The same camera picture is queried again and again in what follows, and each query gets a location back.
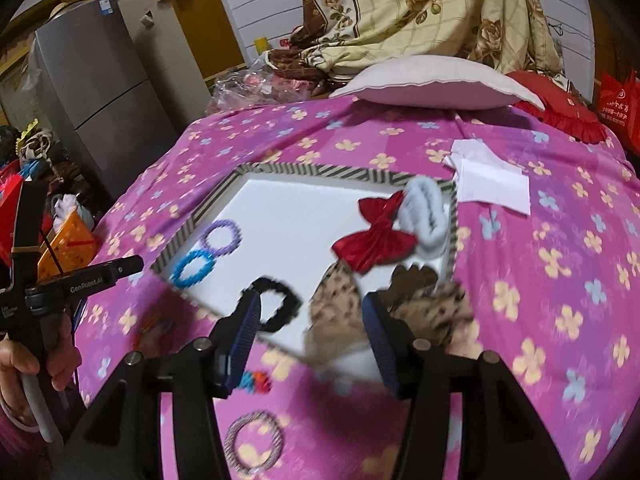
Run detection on leopard print hair bow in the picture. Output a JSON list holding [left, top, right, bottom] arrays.
[[302, 260, 476, 366]]

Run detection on pink white pillow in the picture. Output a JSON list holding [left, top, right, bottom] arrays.
[[327, 55, 546, 111]]

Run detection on grey striped hair ring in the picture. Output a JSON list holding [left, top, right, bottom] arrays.
[[224, 410, 285, 471]]

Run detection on person's left forearm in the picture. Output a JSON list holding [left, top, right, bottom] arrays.
[[0, 400, 66, 480]]

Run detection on red ruffled pillow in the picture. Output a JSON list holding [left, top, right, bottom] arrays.
[[505, 71, 608, 143]]

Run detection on purple hair tie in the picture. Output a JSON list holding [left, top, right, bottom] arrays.
[[202, 219, 243, 258]]

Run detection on white paper sheet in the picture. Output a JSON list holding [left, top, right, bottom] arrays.
[[457, 160, 531, 218]]

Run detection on grey fridge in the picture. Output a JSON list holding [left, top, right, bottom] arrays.
[[30, 0, 211, 206]]

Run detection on multicoloured hair tie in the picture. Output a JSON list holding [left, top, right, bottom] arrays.
[[237, 369, 273, 395]]

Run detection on straw hat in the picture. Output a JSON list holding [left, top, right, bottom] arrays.
[[47, 2, 86, 21]]

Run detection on beige floral quilt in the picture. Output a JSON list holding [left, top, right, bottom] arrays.
[[265, 0, 563, 78]]

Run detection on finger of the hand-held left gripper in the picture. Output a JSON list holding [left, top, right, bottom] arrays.
[[102, 255, 145, 283]]

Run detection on striped cardboard box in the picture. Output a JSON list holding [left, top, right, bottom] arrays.
[[150, 162, 458, 366]]

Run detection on orange plastic bag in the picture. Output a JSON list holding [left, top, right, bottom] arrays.
[[37, 207, 98, 281]]

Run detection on grey fluffy hair clip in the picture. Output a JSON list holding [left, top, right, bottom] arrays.
[[397, 176, 447, 260]]

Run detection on red hair bow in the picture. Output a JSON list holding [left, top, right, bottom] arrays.
[[332, 190, 418, 275]]

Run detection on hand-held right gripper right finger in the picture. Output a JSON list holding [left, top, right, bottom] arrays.
[[362, 292, 571, 480]]

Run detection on crumpled white tissue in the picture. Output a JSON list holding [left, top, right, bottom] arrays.
[[442, 139, 501, 168]]

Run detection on person's left hand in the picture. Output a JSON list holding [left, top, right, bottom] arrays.
[[0, 327, 83, 431]]

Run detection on clear plastic bags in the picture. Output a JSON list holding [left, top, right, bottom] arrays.
[[205, 55, 331, 116]]

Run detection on black scrunchie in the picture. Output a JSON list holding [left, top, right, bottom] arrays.
[[240, 276, 303, 333]]

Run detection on orange hair tie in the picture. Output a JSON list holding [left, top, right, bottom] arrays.
[[134, 312, 173, 348]]

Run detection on pink floral bedsheet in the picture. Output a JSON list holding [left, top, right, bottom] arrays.
[[82, 95, 640, 480]]

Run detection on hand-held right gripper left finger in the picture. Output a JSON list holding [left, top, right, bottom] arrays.
[[62, 290, 263, 480]]

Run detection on blue hair tie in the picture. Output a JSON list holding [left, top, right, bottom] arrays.
[[170, 249, 217, 288]]

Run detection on red shopping bag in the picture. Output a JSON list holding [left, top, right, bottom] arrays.
[[595, 70, 640, 156]]

